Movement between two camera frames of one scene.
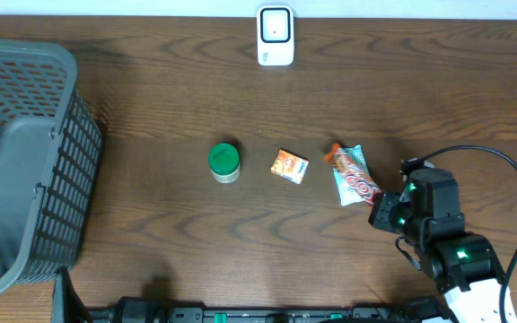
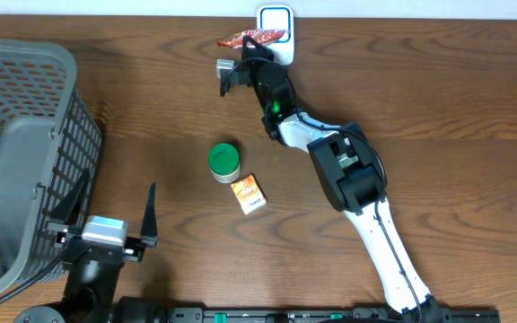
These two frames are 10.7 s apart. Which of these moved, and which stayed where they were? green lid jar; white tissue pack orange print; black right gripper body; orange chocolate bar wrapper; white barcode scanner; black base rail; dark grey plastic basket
Moved: white tissue pack orange print; black right gripper body; orange chocolate bar wrapper
Stayed: dark grey plastic basket; white barcode scanner; black base rail; green lid jar
